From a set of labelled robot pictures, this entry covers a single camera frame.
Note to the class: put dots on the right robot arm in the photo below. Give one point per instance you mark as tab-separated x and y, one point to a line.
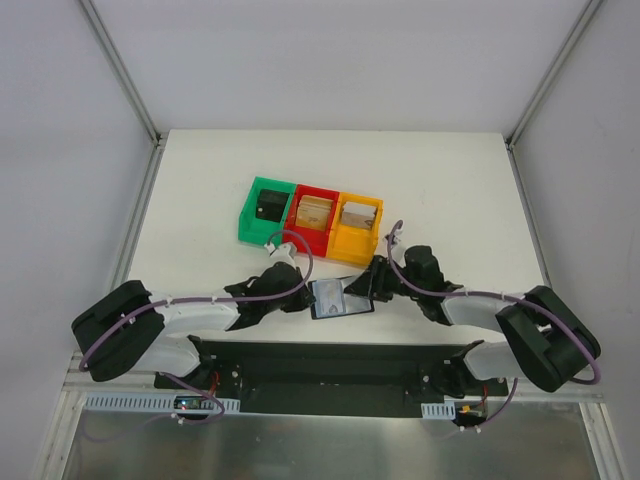
545	341

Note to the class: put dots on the aluminium frame post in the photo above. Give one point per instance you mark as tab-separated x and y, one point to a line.
119	70
577	31

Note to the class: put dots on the black leather card holder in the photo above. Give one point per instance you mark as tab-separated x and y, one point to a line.
354	305

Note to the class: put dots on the red plastic bin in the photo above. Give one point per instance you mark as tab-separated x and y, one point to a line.
317	240

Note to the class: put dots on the black card stack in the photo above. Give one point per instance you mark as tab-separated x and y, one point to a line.
270	205

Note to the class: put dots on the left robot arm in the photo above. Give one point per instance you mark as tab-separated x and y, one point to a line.
135	329

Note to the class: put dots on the silver card stack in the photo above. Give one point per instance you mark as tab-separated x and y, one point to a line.
358	215

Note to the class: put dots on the silver VIP card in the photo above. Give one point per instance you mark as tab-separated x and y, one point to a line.
329	297

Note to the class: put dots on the left aluminium frame post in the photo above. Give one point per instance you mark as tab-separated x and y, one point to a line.
119	70

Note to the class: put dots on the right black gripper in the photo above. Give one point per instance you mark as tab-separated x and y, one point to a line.
377	279

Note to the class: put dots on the gold card stack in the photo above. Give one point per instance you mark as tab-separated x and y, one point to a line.
313	212

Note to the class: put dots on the left white cable duct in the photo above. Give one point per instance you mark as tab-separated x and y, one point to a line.
158	403

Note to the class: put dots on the right white cable duct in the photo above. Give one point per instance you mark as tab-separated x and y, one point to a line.
445	410

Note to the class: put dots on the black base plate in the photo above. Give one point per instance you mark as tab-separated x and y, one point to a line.
357	380

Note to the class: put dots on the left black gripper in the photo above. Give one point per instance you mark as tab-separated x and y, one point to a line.
298	298

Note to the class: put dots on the right aluminium frame post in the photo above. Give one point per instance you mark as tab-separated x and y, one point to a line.
577	31

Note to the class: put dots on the yellow plastic bin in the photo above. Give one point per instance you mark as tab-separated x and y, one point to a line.
353	244

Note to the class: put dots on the white cable duct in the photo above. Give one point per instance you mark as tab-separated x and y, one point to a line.
445	410
158	403

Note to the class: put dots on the green plastic bin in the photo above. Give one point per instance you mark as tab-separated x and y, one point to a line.
255	231

